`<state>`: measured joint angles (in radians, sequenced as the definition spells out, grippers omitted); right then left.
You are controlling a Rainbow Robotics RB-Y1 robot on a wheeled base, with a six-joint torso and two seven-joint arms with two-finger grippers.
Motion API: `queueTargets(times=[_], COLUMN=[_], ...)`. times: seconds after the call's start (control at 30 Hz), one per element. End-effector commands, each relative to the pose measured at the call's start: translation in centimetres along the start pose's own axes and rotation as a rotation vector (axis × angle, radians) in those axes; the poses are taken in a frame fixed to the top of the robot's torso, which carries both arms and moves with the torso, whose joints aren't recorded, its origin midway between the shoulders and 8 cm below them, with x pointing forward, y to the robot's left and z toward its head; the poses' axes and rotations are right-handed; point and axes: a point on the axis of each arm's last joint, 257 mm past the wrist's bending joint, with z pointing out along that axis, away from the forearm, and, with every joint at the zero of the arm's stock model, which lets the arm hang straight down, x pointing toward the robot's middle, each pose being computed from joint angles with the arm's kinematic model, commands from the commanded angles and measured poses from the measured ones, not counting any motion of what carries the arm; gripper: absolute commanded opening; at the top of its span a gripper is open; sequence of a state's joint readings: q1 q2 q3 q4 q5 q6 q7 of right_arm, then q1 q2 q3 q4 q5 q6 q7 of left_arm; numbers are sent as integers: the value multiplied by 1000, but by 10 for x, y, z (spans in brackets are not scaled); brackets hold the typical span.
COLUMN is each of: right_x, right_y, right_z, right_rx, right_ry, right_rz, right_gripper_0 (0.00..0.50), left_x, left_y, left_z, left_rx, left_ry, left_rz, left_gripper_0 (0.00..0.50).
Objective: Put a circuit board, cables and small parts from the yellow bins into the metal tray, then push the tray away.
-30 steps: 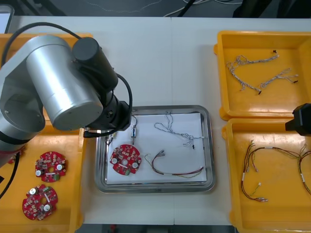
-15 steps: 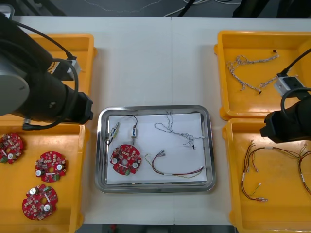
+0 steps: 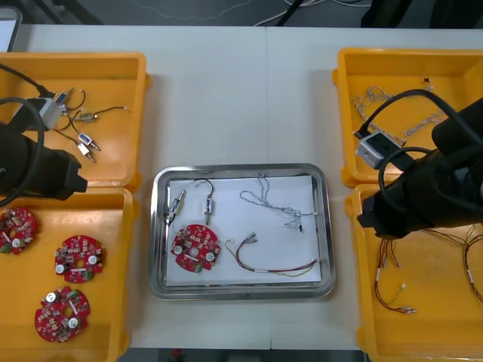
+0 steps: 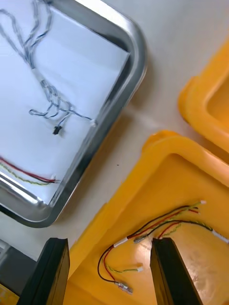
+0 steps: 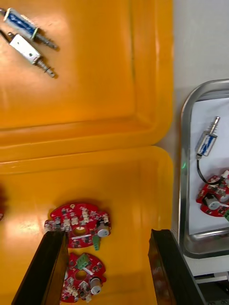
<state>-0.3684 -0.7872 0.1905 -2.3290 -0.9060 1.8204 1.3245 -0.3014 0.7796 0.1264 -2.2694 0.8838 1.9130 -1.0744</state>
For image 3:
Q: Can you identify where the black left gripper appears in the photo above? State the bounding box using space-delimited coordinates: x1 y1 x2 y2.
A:
37 149 88 201

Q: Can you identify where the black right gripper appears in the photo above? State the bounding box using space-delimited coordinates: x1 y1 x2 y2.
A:
357 171 427 238

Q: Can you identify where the blue-white twisted wire harness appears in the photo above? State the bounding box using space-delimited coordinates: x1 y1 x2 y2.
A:
239 173 318 232
401 112 445 139
351 77 435 125

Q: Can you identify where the white label metal solenoid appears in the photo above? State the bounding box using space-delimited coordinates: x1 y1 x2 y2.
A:
162 188 188 227

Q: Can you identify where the red green-yellow wire harness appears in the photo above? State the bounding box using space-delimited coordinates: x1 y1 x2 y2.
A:
225 232 319 279
458 224 483 305
374 228 469 314

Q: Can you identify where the blue label metal solenoid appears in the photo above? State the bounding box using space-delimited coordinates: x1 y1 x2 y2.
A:
192 177 216 226

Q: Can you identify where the round red circuit board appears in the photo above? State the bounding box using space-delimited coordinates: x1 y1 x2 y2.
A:
34 285 91 344
0 206 38 256
54 235 105 284
170 222 220 273

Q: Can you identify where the yellow-orange plastic bin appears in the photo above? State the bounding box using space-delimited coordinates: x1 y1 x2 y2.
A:
345 182 483 362
0 51 152 190
0 186 141 362
331 48 483 186

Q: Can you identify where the pile of metal solenoids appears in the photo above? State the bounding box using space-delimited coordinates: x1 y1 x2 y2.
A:
52 87 134 164

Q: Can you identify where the steel tray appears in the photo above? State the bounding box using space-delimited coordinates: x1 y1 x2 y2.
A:
146 162 337 302

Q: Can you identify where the white paper sheet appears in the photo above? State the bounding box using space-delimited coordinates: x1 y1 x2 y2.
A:
164 175 322 288

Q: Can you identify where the grey framed white panel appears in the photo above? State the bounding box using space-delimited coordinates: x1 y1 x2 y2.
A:
0 7 23 54

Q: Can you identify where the black bulky object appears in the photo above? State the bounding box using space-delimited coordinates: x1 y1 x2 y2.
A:
360 0 416 28

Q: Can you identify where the black stand leg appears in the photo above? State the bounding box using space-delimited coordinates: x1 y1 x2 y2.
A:
274 0 307 27

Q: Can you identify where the white floor cable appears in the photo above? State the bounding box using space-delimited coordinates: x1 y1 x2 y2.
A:
252 0 316 27

